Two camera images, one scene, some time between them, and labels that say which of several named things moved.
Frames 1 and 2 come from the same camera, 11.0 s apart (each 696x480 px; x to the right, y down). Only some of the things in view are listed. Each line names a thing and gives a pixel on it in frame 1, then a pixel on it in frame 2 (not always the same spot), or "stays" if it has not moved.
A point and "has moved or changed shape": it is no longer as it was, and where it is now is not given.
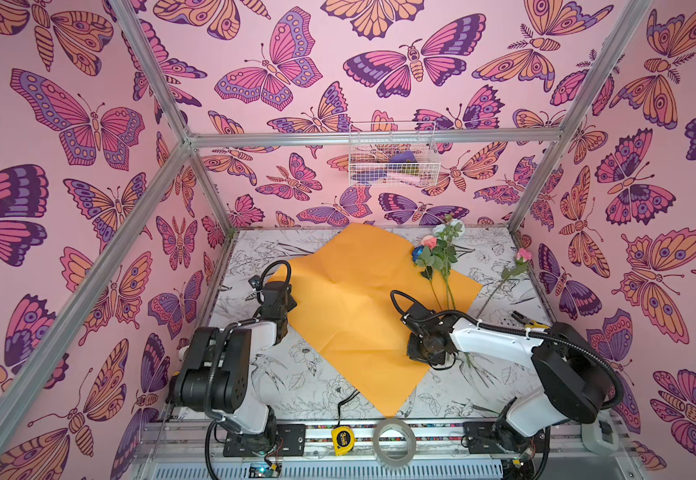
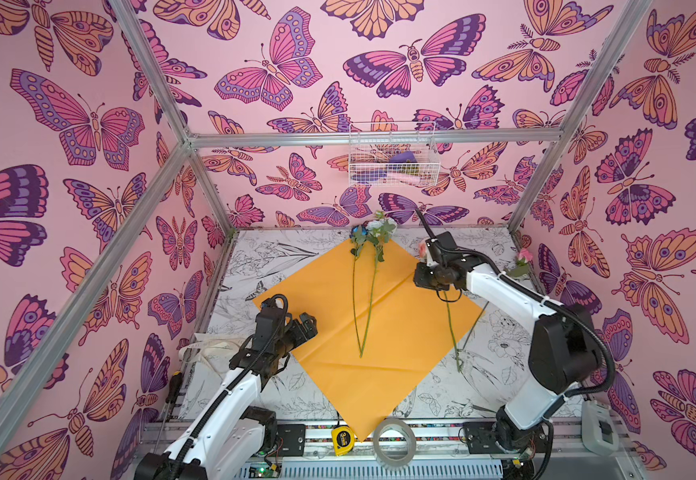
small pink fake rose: x=523 y=257 stays
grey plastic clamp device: x=601 y=436 stays
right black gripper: x=418 y=351 -> x=430 y=279
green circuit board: x=265 y=473 stays
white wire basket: x=393 y=154 stays
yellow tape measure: x=343 y=440 stays
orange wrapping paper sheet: x=353 y=293 has moved or changed shape
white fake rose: x=446 y=251 -> x=381 y=229
